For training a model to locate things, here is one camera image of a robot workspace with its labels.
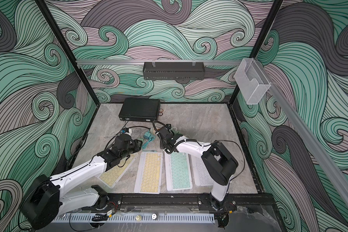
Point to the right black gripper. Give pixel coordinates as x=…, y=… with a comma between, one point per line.
x=162, y=145

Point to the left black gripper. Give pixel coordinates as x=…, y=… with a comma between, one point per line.
x=135, y=143

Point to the teal charger plug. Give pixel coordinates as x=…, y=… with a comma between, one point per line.
x=147, y=135

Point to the yellow wireless keyboard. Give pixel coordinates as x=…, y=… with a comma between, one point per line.
x=111, y=177
x=149, y=174

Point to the green wireless keyboard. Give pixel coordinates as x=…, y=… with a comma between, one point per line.
x=178, y=173

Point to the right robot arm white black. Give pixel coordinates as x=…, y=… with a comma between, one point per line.
x=218, y=160

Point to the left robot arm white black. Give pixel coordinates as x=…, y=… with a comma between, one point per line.
x=49, y=197

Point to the black computer box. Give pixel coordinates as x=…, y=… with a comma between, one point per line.
x=140, y=110

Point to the white wireless keyboard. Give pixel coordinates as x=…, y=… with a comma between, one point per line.
x=201, y=174

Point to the black wall shelf tray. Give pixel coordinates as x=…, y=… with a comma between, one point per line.
x=174, y=71

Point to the white slotted cable duct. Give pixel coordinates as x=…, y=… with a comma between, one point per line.
x=141, y=218

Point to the aluminium wall rail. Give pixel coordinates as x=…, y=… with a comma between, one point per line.
x=85, y=62

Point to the clear acrylic wall holder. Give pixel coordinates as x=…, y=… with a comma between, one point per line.
x=252, y=81

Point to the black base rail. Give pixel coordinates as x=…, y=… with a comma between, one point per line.
x=197, y=201

